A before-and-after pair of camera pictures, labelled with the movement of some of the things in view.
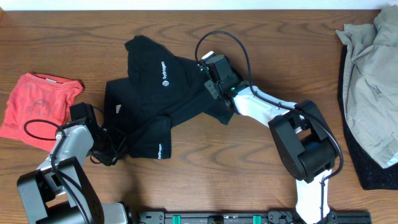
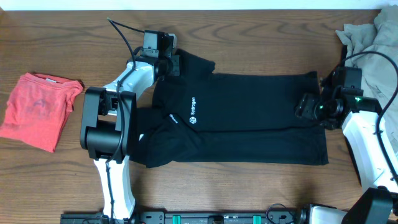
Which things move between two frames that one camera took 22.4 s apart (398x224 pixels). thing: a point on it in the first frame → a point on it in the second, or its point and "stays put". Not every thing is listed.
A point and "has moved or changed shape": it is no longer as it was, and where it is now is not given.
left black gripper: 106,144 → 174,65
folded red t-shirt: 38,105 stays put
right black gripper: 211,88 → 305,106
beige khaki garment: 370,84 stays put
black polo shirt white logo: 159,87 has moved or changed shape
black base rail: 247,217 stays put
